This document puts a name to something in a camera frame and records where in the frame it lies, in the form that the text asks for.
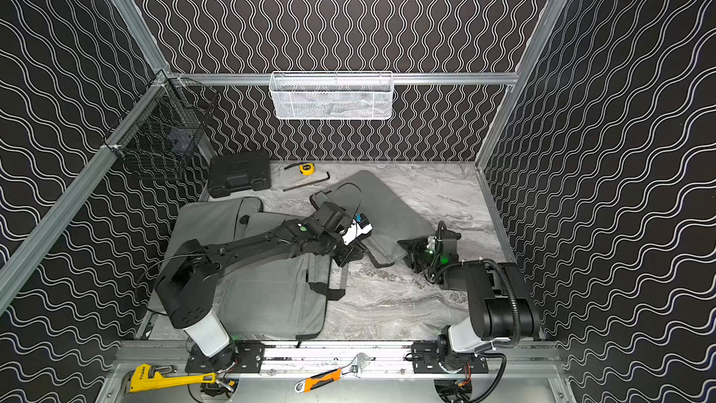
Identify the grey zippered laptop bag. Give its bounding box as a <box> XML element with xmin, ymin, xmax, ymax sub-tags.
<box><xmin>310</xmin><ymin>170</ymin><xmax>434</xmax><ymax>268</ymax></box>

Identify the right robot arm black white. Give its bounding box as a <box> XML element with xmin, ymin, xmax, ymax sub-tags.
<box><xmin>398</xmin><ymin>222</ymin><xmax>541</xmax><ymax>374</ymax></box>

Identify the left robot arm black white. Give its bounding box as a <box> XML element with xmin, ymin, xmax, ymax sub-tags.
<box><xmin>155</xmin><ymin>201</ymin><xmax>373</xmax><ymax>372</ymax></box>

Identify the black hex key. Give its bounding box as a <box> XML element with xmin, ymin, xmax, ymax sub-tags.
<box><xmin>283</xmin><ymin>172</ymin><xmax>331</xmax><ymax>192</ymax></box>

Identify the yellow tape measure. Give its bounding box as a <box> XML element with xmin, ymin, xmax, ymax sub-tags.
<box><xmin>285</xmin><ymin>162</ymin><xmax>315</xmax><ymax>176</ymax></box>

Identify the black plastic tool case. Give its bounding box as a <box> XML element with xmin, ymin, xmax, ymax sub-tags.
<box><xmin>207</xmin><ymin>149</ymin><xmax>271</xmax><ymax>198</ymax></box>

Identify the orange adjustable wrench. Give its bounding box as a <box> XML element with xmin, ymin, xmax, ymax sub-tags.
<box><xmin>294</xmin><ymin>353</ymin><xmax>372</xmax><ymax>394</ymax></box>

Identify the yellow pipe wrench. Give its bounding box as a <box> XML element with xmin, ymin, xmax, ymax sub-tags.
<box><xmin>125</xmin><ymin>363</ymin><xmax>238</xmax><ymax>394</ymax></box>

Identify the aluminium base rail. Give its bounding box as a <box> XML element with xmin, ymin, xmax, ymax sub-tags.
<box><xmin>183</xmin><ymin>340</ymin><xmax>490</xmax><ymax>377</ymax></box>

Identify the white wire mesh basket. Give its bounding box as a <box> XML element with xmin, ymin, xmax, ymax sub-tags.
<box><xmin>268</xmin><ymin>71</ymin><xmax>395</xmax><ymax>121</ymax></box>

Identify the black wire basket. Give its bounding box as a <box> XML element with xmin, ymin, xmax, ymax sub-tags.
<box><xmin>110</xmin><ymin>71</ymin><xmax>218</xmax><ymax>182</ymax></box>

